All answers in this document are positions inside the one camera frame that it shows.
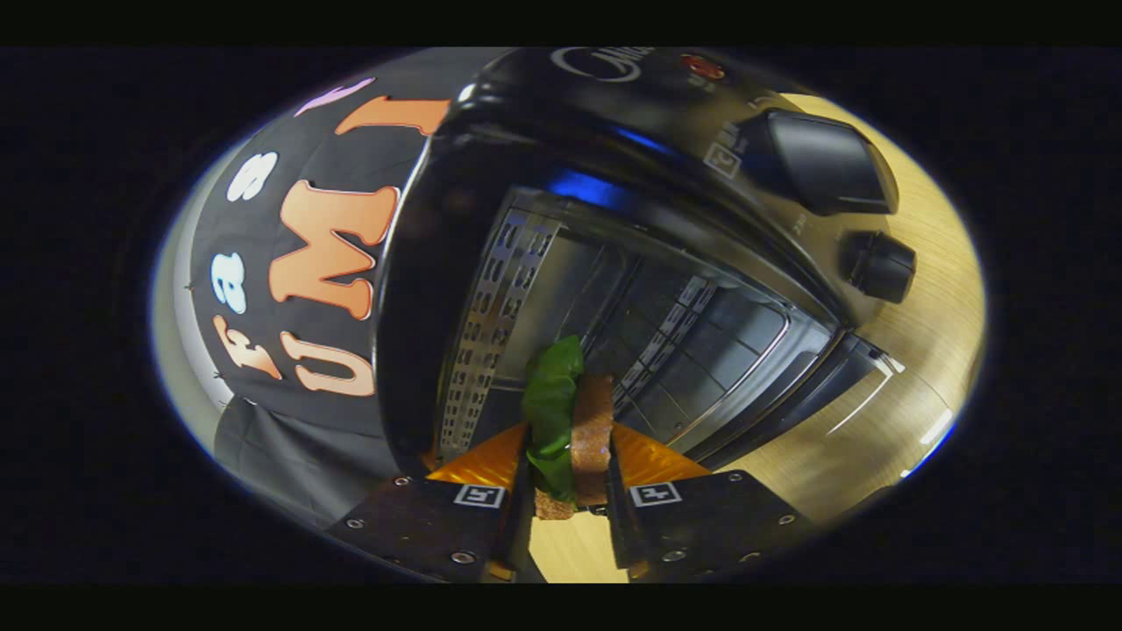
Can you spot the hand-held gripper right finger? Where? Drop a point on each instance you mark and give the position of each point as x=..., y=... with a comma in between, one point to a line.
x=618, y=517

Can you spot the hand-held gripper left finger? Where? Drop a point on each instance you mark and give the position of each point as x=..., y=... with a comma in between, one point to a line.
x=519, y=517

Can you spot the lettuce sandwich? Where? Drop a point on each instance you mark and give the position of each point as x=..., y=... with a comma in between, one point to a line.
x=592, y=429

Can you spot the black toaster oven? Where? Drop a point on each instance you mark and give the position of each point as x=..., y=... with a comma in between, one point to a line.
x=561, y=123

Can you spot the black backdrop cloth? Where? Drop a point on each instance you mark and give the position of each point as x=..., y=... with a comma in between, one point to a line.
x=298, y=149

